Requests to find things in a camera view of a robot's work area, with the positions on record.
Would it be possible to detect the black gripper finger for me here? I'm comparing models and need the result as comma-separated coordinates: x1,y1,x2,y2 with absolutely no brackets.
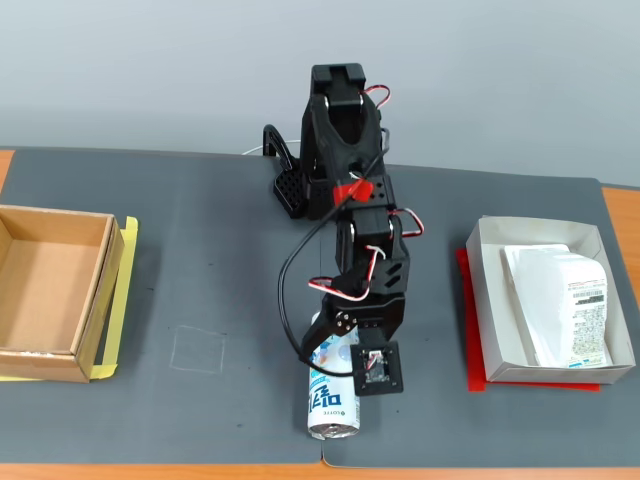
301,306,360,362

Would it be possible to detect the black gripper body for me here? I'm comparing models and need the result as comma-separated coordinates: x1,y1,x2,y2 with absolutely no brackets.
322,293,407,345

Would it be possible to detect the white blue printed drink can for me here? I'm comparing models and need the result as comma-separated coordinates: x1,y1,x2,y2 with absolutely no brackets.
305,310,362,441

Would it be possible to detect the white cardboard box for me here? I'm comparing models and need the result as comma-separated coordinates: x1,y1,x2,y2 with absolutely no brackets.
465,214,639,385

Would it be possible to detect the brown cardboard box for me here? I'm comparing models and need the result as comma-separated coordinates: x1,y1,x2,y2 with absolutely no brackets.
0,203,125,384

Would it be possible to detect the red paper sheet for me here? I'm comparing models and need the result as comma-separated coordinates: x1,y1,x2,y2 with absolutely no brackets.
454,248,601,394

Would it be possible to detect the red tape tab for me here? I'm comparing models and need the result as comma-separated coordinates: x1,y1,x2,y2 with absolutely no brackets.
332,179,374,205

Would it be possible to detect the dark grey textured mat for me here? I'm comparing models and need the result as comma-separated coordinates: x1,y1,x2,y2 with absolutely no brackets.
0,147,324,466
319,163,640,471

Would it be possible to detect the white labelled pouch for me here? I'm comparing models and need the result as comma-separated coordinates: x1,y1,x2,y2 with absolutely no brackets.
500,243,615,370

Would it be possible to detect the red white black servo wire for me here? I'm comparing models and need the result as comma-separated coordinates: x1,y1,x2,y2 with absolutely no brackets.
363,86,392,110
308,245,387,302
389,208,426,237

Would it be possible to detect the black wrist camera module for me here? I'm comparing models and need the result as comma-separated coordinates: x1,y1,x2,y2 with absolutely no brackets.
349,339,404,398

